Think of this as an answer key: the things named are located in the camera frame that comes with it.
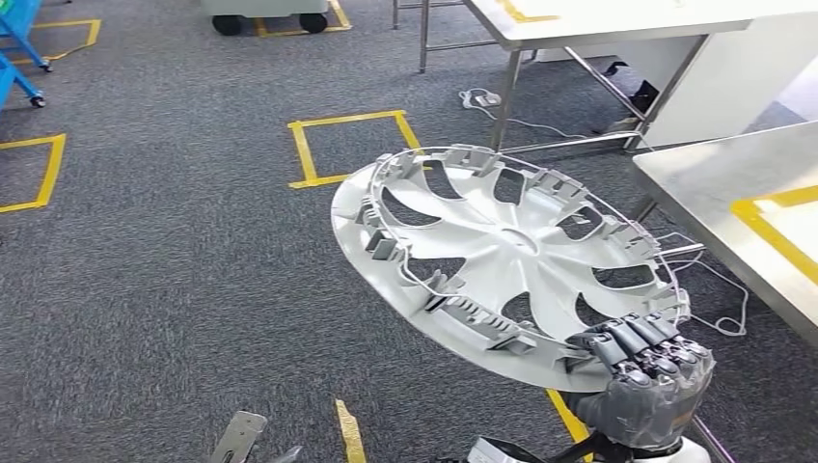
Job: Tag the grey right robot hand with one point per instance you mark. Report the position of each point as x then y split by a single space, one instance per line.
652 402

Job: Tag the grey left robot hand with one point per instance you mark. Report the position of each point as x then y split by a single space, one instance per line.
286 455

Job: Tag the grey plastic hubcap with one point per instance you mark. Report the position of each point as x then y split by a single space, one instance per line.
511 255

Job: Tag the steel workbench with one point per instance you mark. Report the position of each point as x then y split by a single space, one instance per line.
703 185

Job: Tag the blue metal shelf rack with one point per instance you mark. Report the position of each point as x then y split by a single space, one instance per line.
16 25

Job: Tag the yellow floor tape strip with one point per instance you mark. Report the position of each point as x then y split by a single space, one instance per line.
569 418

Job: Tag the white table steel legs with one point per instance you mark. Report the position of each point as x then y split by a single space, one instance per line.
703 89

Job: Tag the white power adapter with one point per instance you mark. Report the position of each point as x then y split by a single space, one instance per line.
487 100

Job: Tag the white wheeled cart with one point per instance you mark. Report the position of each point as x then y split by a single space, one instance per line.
268 8

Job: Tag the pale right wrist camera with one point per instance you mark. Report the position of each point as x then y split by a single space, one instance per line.
492 452

